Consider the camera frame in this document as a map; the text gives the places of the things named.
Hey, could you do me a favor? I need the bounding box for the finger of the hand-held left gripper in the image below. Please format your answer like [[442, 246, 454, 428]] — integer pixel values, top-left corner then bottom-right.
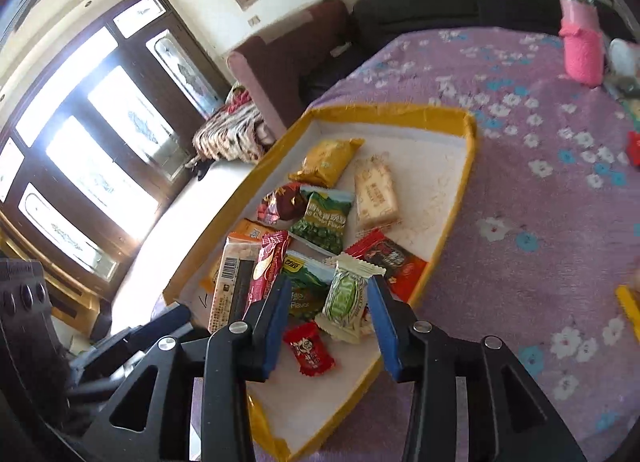
[[69, 304, 193, 395]]

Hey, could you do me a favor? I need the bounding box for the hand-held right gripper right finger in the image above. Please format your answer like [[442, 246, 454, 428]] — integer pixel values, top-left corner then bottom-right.
[[366, 274, 588, 462]]

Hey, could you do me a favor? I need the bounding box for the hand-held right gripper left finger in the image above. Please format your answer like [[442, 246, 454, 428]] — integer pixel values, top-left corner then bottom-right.
[[82, 272, 293, 462]]

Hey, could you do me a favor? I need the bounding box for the small red candy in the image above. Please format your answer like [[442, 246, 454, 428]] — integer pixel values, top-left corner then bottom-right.
[[282, 320, 337, 377]]

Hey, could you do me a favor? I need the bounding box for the green pea packet yellow logo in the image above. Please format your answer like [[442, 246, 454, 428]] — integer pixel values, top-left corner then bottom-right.
[[280, 251, 333, 320]]

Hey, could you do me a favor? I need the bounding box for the green and white candy packet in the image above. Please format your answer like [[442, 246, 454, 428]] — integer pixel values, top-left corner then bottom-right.
[[315, 253, 387, 345]]

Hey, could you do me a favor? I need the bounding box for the crimson chip snack packet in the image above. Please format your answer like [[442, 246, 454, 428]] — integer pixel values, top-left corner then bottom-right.
[[243, 230, 292, 318]]

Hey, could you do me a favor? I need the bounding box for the orange cracker packet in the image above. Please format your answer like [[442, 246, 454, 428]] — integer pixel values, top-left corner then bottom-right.
[[207, 219, 273, 335]]

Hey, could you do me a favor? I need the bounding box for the red gold-print snack packet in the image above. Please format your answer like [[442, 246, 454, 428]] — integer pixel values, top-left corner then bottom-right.
[[345, 228, 430, 303]]

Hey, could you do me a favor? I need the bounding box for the dark red flower snack packet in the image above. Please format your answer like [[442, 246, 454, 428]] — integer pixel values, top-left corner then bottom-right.
[[257, 182, 308, 228]]

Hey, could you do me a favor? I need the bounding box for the beige biscuit packet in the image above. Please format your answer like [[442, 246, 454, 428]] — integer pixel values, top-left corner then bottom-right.
[[354, 157, 401, 232]]

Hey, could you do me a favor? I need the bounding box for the white foam box yellow tape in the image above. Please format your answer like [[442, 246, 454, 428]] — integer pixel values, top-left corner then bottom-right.
[[162, 104, 478, 460]]

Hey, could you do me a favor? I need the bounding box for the yellow snack bag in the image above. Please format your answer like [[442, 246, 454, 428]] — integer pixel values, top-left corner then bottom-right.
[[288, 138, 365, 189]]

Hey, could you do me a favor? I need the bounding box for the wooden door with glass panes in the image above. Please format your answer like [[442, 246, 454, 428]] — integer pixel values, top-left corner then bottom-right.
[[0, 0, 236, 303]]

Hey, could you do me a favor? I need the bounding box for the purple floral blanket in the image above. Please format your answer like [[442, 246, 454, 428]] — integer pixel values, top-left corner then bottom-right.
[[190, 24, 640, 462]]

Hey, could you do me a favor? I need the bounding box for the striped patterned throw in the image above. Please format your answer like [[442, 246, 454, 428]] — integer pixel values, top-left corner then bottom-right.
[[192, 84, 276, 165]]

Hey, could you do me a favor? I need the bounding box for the maroon armchair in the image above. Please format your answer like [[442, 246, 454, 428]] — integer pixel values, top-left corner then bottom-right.
[[226, 0, 353, 140]]

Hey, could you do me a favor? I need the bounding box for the black sofa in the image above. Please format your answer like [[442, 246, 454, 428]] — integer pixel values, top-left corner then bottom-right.
[[300, 0, 601, 103]]

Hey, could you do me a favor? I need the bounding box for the bottle in pink knit sleeve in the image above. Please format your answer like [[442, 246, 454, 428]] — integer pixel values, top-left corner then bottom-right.
[[557, 0, 606, 88]]

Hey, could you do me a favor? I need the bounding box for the white jar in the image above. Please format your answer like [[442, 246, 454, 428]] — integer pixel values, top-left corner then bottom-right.
[[607, 37, 640, 78]]

